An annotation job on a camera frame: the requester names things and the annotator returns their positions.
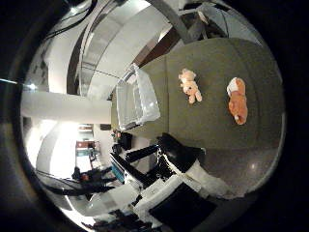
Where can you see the beige teddy bear plush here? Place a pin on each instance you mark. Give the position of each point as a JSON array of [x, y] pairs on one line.
[[190, 87]]

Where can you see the clear plastic storage container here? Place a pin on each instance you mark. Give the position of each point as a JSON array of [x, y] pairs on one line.
[[145, 96]]

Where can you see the person in dark clothes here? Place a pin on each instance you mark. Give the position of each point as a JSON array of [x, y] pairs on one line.
[[93, 179]]

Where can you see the grey metal pole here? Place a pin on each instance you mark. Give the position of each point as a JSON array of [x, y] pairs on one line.
[[175, 21]]

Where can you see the black office chair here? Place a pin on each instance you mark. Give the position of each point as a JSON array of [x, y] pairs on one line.
[[126, 141]]

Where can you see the orange and white fox plush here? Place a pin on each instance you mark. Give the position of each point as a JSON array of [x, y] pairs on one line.
[[238, 103]]

